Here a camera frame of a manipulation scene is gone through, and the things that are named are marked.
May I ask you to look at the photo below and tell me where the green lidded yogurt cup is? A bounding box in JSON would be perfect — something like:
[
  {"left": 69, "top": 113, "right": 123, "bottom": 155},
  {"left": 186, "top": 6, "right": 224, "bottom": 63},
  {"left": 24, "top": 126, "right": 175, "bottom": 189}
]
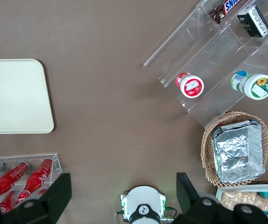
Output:
[{"left": 230, "top": 70, "right": 268, "bottom": 100}]

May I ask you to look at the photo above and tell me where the clear acrylic bottle rack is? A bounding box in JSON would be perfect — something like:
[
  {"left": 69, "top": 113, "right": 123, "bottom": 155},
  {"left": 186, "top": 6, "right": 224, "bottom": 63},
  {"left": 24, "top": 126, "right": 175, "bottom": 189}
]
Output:
[{"left": 0, "top": 153, "right": 62, "bottom": 208}]

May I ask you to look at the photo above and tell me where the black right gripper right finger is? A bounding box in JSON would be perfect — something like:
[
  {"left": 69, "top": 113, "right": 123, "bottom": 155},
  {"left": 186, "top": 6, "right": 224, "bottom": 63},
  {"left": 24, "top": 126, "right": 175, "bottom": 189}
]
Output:
[{"left": 171, "top": 172, "right": 268, "bottom": 224}]

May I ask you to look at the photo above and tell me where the white snack tray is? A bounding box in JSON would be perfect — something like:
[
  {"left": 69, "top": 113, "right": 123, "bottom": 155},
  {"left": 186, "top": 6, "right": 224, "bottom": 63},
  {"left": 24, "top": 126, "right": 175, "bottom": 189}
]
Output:
[{"left": 215, "top": 183, "right": 268, "bottom": 224}]

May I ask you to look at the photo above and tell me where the cream rectangular plastic tray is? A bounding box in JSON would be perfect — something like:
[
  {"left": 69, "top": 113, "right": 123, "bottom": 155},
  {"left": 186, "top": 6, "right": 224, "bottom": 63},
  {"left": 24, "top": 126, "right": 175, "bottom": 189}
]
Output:
[{"left": 0, "top": 58, "right": 55, "bottom": 135}]

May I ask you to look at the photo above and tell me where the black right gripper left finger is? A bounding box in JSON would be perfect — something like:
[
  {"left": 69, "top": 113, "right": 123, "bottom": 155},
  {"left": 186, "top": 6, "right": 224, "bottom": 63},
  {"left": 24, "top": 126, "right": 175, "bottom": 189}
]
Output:
[{"left": 0, "top": 172, "right": 73, "bottom": 224}]

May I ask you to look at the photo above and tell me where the brown Snickers chocolate bar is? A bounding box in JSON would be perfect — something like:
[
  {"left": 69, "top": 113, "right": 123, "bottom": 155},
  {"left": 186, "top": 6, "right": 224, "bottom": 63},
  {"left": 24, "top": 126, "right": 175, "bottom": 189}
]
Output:
[{"left": 209, "top": 0, "right": 241, "bottom": 25}]

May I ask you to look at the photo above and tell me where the aluminium foil container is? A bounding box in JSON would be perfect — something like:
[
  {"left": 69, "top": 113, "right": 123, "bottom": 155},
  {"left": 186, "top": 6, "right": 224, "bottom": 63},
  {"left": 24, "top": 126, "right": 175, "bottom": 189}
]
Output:
[{"left": 211, "top": 119, "right": 266, "bottom": 183}]

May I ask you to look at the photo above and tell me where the red lidded yogurt cup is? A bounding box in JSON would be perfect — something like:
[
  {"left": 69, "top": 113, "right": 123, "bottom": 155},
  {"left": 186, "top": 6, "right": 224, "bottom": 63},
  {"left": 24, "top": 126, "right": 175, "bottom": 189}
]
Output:
[{"left": 176, "top": 72, "right": 205, "bottom": 98}]

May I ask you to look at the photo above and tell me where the black and white carton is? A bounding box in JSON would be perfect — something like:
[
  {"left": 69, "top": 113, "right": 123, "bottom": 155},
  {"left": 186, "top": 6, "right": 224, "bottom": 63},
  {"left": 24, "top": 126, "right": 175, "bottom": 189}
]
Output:
[{"left": 236, "top": 5, "right": 268, "bottom": 38}]

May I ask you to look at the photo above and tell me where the clear acrylic stepped shelf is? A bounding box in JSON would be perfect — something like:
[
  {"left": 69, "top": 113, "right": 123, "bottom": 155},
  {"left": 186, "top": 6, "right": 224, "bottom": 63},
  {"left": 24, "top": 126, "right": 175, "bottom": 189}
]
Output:
[{"left": 143, "top": 0, "right": 268, "bottom": 129}]

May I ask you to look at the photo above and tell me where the light wicker basket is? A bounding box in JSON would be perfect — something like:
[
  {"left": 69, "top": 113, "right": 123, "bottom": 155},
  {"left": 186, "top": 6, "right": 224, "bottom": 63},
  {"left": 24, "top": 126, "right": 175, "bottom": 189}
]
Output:
[{"left": 200, "top": 111, "right": 268, "bottom": 188}]

